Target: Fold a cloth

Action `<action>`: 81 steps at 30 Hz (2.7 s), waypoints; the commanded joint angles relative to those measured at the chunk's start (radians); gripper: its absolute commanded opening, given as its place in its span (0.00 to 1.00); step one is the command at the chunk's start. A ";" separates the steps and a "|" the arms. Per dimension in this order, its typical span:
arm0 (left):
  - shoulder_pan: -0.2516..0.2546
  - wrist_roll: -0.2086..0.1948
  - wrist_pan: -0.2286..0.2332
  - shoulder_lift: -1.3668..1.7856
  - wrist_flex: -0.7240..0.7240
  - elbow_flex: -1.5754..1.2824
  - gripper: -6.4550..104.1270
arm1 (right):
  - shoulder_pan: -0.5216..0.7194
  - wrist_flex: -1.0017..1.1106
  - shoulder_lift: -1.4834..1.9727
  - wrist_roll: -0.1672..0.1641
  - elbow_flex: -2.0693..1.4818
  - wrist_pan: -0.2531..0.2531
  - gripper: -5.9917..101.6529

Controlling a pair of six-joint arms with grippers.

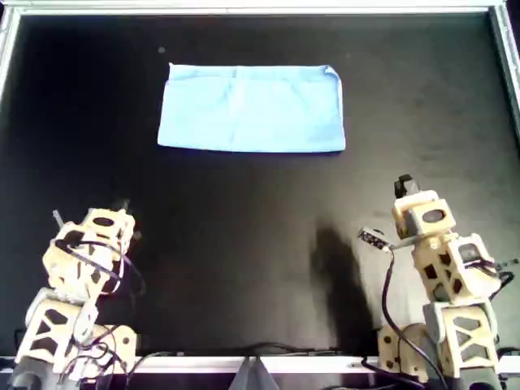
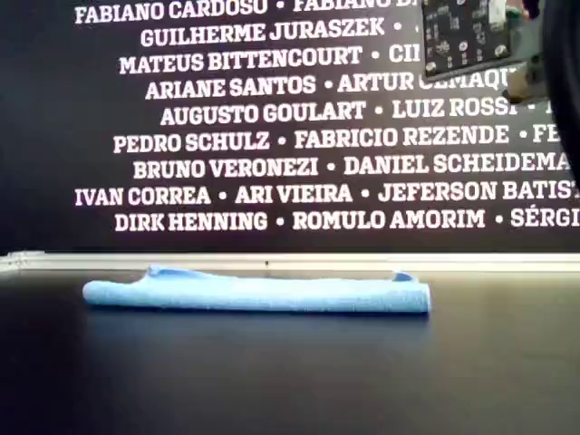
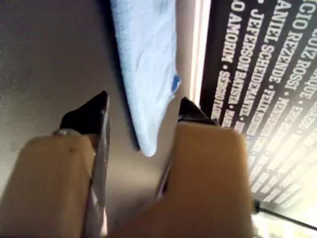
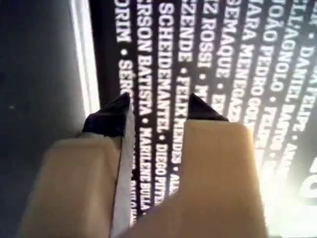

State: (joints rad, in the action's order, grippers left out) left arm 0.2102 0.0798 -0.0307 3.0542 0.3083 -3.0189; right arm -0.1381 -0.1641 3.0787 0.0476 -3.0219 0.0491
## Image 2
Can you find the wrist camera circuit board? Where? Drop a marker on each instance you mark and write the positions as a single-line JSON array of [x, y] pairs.
[[462, 41]]

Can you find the black banner with white names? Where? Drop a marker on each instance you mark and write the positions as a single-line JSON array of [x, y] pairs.
[[45, 136]]

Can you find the light blue microfiber cloth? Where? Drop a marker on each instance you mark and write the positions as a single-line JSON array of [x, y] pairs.
[[254, 294]]

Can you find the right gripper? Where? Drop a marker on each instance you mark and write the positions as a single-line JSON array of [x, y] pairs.
[[528, 36]]

